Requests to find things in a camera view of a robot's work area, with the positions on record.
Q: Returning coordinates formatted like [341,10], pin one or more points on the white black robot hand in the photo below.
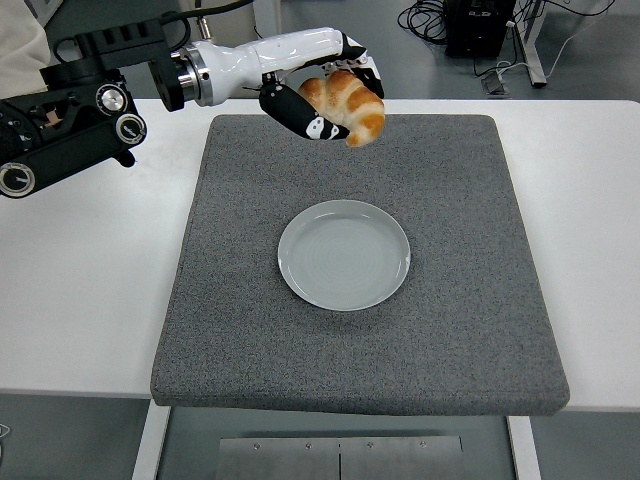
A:
[280,52]

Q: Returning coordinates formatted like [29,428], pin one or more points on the golden croissant bread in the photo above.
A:
[350,100]

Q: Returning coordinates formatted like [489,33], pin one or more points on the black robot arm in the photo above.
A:
[75,150]

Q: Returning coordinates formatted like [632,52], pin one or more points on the grey round plate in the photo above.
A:
[344,255]

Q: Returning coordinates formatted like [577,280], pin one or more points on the grey metal plate with screws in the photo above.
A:
[300,460]

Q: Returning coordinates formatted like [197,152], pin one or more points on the white pillar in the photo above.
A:
[270,15]

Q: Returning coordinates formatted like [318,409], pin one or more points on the black computer case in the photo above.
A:
[477,30]

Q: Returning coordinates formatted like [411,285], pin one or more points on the grey floor pedal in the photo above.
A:
[495,84]

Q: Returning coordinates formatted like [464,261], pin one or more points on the white furniture panel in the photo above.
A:
[50,6]

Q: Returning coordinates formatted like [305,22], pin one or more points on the white desk leg with foot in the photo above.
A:
[532,60]

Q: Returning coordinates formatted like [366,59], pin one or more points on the grey felt mat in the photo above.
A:
[400,350]

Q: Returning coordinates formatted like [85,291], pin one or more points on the white table leg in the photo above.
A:
[525,450]
[150,445]

